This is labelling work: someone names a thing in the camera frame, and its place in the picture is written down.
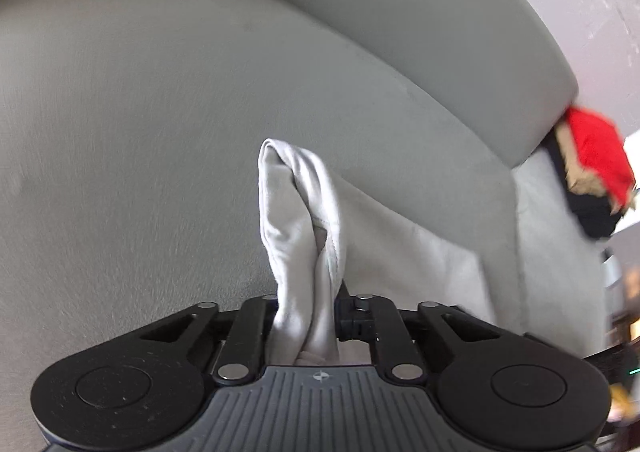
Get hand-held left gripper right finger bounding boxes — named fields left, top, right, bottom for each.
left=335, top=282, right=503, bottom=383

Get grey sofa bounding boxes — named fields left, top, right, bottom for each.
left=0, top=0, right=616, bottom=383

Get red folded cloth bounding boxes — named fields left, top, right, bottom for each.
left=564, top=106, right=634, bottom=207

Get black folded cloth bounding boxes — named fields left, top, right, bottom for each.
left=544, top=137, right=627, bottom=241

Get white t-shirt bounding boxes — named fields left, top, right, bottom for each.
left=257, top=138, right=526, bottom=369

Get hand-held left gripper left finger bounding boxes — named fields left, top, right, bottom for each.
left=137, top=296, right=277, bottom=383

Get glass side table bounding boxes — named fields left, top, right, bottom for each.
left=601, top=252, right=640, bottom=348

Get tan folded cloth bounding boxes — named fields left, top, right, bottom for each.
left=554, top=124, right=637, bottom=213

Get window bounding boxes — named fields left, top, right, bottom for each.
left=617, top=124, right=640, bottom=235

